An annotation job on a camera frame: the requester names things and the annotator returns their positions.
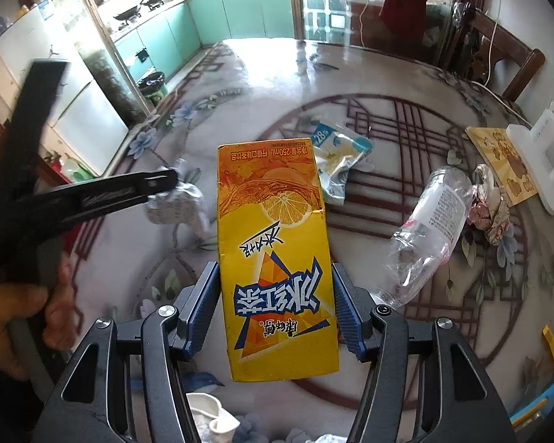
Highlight person's left hand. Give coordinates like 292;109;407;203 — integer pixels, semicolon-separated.
0;254;78;380

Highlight white lamp cable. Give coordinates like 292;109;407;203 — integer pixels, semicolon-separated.
469;0;526;112

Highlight pink paper ball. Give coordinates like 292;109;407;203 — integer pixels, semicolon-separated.
466;163;512;246

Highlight white desk lamp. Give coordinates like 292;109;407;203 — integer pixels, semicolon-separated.
506;101;554;215

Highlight black kitchen trash bin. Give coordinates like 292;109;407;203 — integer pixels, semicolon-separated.
138;71;168;107

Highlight floral patterned table cover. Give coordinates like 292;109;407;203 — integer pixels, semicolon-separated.
68;37;554;443

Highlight white crumpled paper ball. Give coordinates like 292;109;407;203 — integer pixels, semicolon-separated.
145;158;211;239

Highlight orange iced tea carton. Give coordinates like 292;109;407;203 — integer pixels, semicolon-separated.
217;138;339;382

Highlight colourful toy block board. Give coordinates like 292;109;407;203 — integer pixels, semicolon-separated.
510;325;554;430

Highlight white refrigerator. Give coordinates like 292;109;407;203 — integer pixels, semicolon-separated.
0;7;128;176

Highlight blue white snack wrapper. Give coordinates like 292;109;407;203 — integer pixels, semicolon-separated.
311;120;373;206

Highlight black wok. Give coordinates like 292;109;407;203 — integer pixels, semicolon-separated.
114;4;141;21

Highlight clear crushed plastic bottle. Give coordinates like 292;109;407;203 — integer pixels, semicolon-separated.
370;166;473;309

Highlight teal kitchen cabinets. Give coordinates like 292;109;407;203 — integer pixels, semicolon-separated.
112;0;294;81

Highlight dark wooden chair right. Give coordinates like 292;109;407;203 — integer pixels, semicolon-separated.
441;2;546;102

